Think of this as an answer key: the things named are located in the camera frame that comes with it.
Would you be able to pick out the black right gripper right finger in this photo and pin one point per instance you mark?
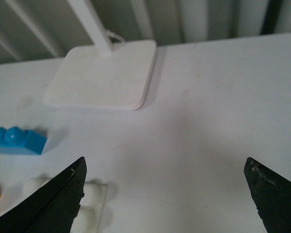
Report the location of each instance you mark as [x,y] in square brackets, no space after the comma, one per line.
[271,194]

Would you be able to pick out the white studded base plate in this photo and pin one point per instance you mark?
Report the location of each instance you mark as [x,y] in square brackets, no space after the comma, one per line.
[92,204]

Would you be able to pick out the blue three-stud toy block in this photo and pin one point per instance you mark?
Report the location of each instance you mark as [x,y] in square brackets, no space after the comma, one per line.
[17,141]

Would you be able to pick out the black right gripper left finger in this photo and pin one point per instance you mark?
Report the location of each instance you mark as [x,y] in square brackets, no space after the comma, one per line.
[53,207]

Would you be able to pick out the white desk lamp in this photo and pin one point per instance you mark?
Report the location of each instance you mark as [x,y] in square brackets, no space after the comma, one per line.
[105,75]

